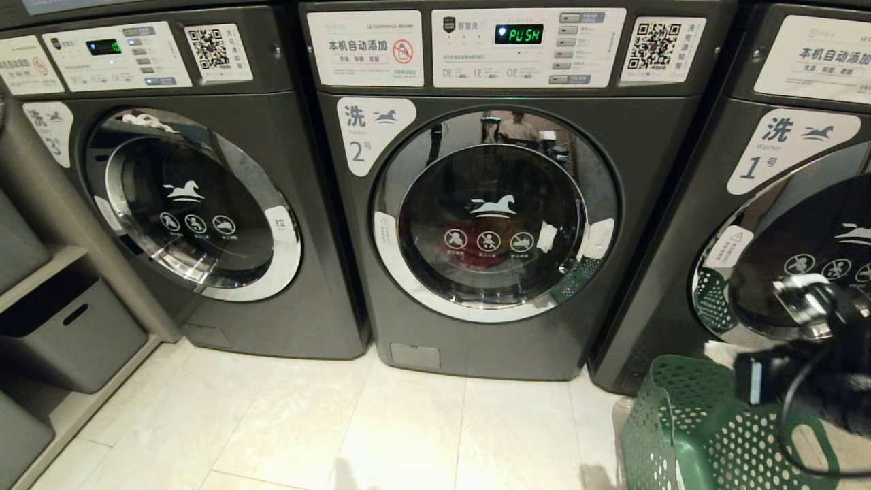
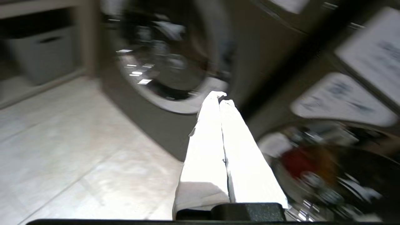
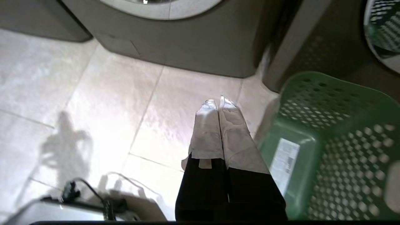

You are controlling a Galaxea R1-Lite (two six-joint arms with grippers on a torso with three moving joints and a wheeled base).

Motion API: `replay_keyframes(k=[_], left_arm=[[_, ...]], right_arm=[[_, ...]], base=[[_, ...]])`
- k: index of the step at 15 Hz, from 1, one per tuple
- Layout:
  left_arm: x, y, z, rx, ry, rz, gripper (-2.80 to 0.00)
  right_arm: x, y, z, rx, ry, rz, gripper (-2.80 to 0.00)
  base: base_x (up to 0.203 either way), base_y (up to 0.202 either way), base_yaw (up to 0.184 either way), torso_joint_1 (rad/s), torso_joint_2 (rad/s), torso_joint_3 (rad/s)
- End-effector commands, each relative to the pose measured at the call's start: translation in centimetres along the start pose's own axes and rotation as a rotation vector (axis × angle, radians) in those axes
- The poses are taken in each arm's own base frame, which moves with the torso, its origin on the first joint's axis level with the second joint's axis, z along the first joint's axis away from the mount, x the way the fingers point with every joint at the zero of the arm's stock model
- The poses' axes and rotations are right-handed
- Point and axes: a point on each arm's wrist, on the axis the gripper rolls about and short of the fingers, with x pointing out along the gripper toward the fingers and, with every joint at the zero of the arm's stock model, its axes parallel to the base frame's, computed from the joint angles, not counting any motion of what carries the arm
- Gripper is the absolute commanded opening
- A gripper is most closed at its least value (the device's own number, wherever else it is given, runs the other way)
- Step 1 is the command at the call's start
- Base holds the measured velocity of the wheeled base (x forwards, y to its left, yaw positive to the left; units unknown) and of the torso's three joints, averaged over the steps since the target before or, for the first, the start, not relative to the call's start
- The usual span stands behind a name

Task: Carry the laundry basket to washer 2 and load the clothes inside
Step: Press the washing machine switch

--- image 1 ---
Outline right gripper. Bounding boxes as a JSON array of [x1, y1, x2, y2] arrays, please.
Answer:
[[734, 344, 839, 416]]

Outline green perforated laundry basket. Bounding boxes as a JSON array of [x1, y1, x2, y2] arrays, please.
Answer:
[[620, 353, 871, 490]]

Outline round glass washer door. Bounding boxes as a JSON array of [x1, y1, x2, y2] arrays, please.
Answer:
[[371, 109, 621, 325], [83, 107, 303, 303], [690, 140, 871, 349]]

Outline dark grey washer marked one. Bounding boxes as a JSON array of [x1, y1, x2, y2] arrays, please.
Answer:
[[588, 0, 871, 397]]

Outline dark grey washer marked two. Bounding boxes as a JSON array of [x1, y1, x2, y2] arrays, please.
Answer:
[[297, 0, 740, 382]]

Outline dark grey washer marked three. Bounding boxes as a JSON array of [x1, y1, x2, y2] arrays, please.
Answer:
[[0, 0, 372, 361]]

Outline white cloth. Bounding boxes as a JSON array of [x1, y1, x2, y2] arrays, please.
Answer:
[[702, 338, 740, 372]]

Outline small grey access flap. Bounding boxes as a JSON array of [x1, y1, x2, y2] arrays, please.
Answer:
[[389, 342, 442, 371], [182, 323, 233, 350]]

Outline grey storage bin with slot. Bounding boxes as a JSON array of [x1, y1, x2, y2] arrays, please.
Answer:
[[0, 271, 150, 395]]

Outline beige shelf unit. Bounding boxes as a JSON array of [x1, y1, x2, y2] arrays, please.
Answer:
[[0, 95, 182, 490]]

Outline black cable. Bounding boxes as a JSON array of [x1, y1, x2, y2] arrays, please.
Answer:
[[778, 347, 871, 478]]

